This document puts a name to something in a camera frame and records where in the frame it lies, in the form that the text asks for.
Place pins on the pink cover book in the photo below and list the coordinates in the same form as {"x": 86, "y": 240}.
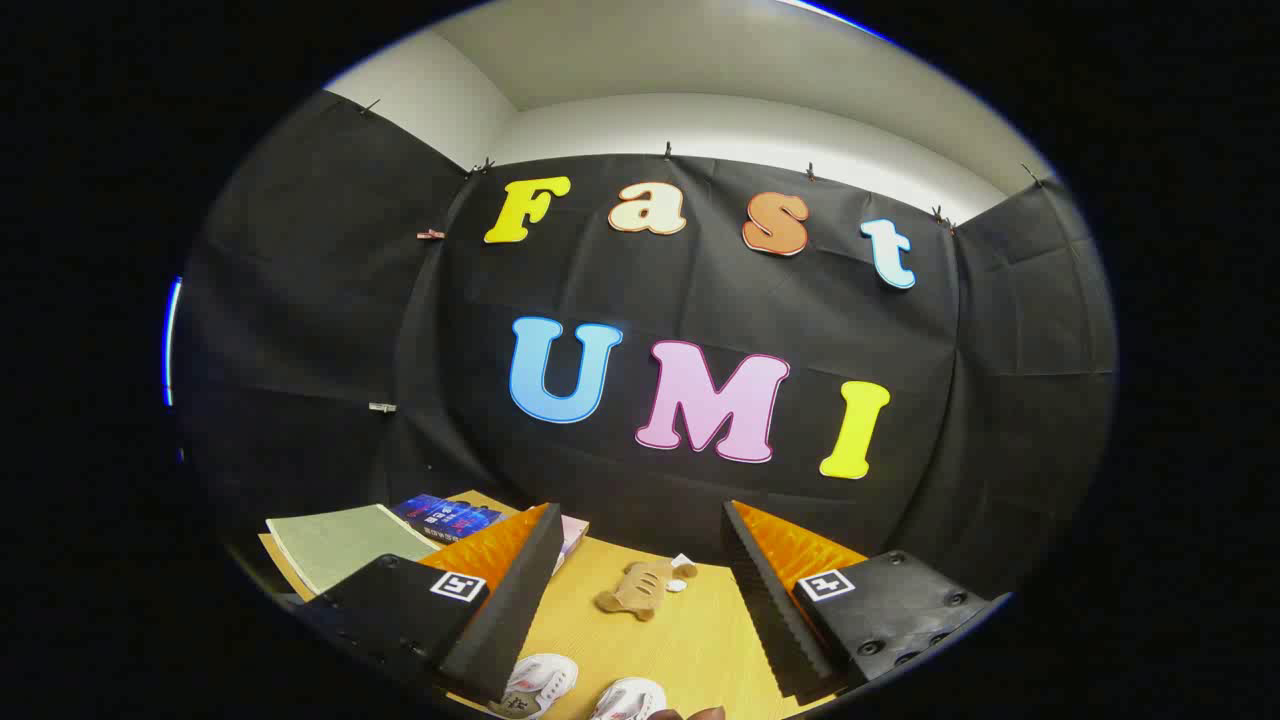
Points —
{"x": 572, "y": 535}

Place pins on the white canvas shoe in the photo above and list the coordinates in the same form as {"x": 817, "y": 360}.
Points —
{"x": 628, "y": 698}
{"x": 538, "y": 682}

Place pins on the dark blue book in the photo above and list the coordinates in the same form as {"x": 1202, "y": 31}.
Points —
{"x": 445, "y": 515}

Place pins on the green fabric storage box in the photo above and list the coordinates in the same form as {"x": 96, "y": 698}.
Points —
{"x": 340, "y": 545}

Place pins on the brown bread plush toy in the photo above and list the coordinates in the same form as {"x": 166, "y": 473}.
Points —
{"x": 635, "y": 590}

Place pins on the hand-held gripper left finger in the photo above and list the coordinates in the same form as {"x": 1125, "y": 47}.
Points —
{"x": 515, "y": 600}

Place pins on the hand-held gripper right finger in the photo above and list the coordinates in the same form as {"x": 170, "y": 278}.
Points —
{"x": 770, "y": 600}

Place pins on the black backdrop cloth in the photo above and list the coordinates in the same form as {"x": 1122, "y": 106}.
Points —
{"x": 700, "y": 300}

